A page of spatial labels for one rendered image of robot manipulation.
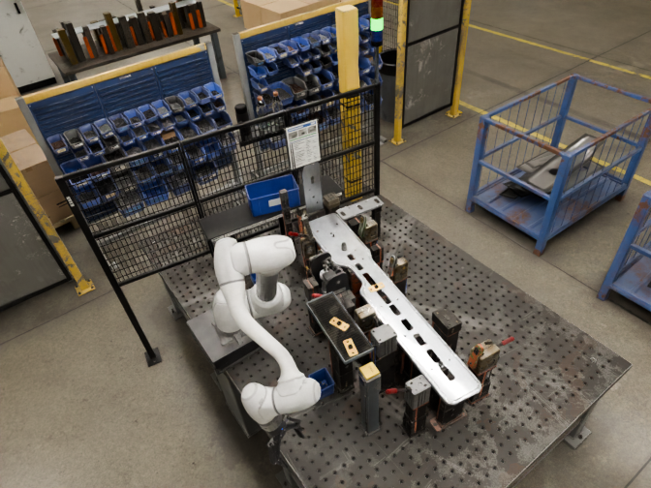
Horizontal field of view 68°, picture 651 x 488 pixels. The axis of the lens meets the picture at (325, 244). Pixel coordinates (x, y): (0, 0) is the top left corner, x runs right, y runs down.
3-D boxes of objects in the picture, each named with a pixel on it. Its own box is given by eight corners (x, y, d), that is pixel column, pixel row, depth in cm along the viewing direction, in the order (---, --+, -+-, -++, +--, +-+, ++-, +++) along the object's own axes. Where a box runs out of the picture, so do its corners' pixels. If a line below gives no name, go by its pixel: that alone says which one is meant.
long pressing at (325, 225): (490, 385, 202) (491, 383, 201) (447, 410, 195) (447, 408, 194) (335, 212, 296) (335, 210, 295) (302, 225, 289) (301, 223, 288)
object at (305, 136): (322, 161, 311) (318, 116, 291) (290, 171, 305) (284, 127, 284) (321, 159, 313) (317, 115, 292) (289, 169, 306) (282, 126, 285)
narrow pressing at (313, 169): (324, 208, 297) (319, 161, 275) (306, 214, 294) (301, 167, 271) (323, 208, 298) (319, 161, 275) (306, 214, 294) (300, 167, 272)
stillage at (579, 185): (547, 163, 490) (573, 72, 427) (624, 199, 439) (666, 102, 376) (464, 210, 444) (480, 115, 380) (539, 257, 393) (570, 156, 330)
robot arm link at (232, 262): (217, 284, 182) (253, 275, 185) (207, 238, 185) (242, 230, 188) (218, 288, 195) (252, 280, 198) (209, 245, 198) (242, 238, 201)
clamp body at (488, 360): (493, 394, 230) (508, 350, 206) (469, 409, 226) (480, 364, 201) (479, 378, 237) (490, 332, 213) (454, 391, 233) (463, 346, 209)
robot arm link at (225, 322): (213, 313, 257) (206, 285, 242) (247, 304, 261) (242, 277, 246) (218, 337, 246) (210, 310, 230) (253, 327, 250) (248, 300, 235)
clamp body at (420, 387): (429, 430, 219) (436, 387, 195) (409, 442, 216) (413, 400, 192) (417, 413, 226) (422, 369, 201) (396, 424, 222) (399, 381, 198)
